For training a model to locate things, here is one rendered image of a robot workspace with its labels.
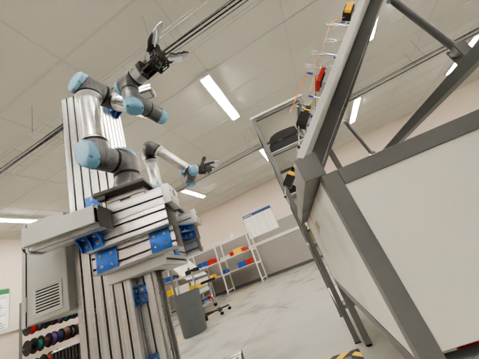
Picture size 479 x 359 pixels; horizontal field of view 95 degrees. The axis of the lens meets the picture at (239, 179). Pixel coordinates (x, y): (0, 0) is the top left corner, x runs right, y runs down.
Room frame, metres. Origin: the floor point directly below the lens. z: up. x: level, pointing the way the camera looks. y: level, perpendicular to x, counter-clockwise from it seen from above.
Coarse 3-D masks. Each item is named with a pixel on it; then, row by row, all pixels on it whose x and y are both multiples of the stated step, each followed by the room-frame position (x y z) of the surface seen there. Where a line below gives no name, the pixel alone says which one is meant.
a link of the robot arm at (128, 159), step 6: (120, 150) 0.88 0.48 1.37; (126, 150) 0.89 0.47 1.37; (132, 150) 0.92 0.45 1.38; (120, 156) 0.85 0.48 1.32; (126, 156) 0.88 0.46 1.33; (132, 156) 0.91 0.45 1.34; (120, 162) 0.86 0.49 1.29; (126, 162) 0.88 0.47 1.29; (132, 162) 0.91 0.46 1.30; (120, 168) 0.88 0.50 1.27; (126, 168) 0.88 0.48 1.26; (132, 168) 0.90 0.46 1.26; (138, 168) 0.95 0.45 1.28; (114, 174) 0.89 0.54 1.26
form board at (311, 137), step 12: (360, 0) 0.47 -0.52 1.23; (360, 12) 0.47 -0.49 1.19; (360, 24) 0.59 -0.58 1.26; (348, 36) 0.48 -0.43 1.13; (348, 48) 0.52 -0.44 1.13; (336, 60) 0.49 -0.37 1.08; (336, 72) 0.49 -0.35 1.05; (336, 84) 0.60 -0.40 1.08; (324, 96) 0.50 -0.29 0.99; (324, 108) 0.53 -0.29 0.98; (312, 120) 0.51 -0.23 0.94; (312, 132) 0.51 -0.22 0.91; (312, 144) 0.59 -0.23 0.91; (300, 156) 0.52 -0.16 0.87
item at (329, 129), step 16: (368, 16) 0.60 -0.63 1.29; (368, 32) 0.60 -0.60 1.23; (352, 48) 0.61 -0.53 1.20; (352, 64) 0.62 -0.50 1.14; (352, 80) 0.62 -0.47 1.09; (336, 96) 0.63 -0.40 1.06; (336, 112) 0.63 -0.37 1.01; (336, 128) 1.44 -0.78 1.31; (320, 144) 0.65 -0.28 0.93; (320, 160) 0.65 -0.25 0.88
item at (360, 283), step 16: (320, 192) 0.63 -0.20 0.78; (320, 208) 0.77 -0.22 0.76; (320, 224) 0.98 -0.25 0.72; (336, 224) 0.64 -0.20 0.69; (336, 240) 0.77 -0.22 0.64; (336, 256) 0.97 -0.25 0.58; (352, 256) 0.65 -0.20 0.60; (352, 272) 0.78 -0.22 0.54; (368, 272) 0.57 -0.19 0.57; (352, 288) 0.98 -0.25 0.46; (368, 288) 0.67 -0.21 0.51; (368, 304) 0.80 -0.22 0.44; (384, 304) 0.58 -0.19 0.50; (384, 320) 0.67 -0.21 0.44; (400, 336) 0.59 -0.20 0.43
